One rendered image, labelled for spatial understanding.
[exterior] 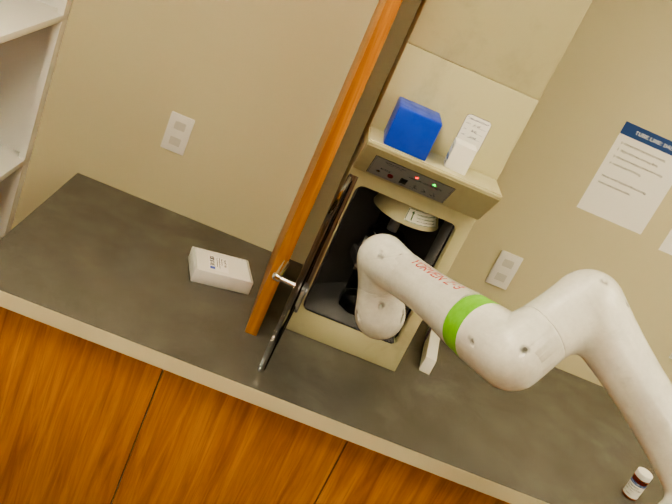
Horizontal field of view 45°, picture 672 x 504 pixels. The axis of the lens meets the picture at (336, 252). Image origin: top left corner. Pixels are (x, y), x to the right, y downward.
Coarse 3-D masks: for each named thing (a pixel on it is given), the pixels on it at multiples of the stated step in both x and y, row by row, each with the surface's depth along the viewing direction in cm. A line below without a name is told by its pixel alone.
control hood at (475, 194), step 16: (368, 144) 173; (384, 144) 173; (368, 160) 179; (400, 160) 175; (416, 160) 174; (432, 160) 178; (432, 176) 176; (448, 176) 174; (464, 176) 177; (480, 176) 182; (416, 192) 185; (464, 192) 178; (480, 192) 176; (496, 192) 176; (464, 208) 184; (480, 208) 182
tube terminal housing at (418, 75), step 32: (416, 64) 177; (448, 64) 176; (384, 96) 180; (416, 96) 179; (448, 96) 179; (480, 96) 179; (512, 96) 178; (384, 128) 183; (448, 128) 182; (512, 128) 181; (352, 160) 191; (480, 160) 184; (352, 192) 189; (384, 192) 189; (448, 256) 194; (320, 320) 204; (416, 320) 202; (352, 352) 207; (384, 352) 206
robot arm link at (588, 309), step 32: (576, 288) 134; (608, 288) 134; (576, 320) 132; (608, 320) 132; (576, 352) 135; (608, 352) 133; (640, 352) 133; (608, 384) 136; (640, 384) 133; (640, 416) 134
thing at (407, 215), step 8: (376, 200) 198; (384, 200) 196; (392, 200) 195; (384, 208) 195; (392, 208) 194; (400, 208) 193; (408, 208) 193; (416, 208) 193; (392, 216) 194; (400, 216) 193; (408, 216) 193; (416, 216) 193; (424, 216) 194; (432, 216) 196; (408, 224) 193; (416, 224) 194; (424, 224) 194; (432, 224) 196
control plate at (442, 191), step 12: (372, 168) 182; (384, 168) 180; (396, 168) 178; (396, 180) 183; (408, 180) 181; (420, 180) 179; (432, 180) 178; (420, 192) 184; (432, 192) 182; (444, 192) 181
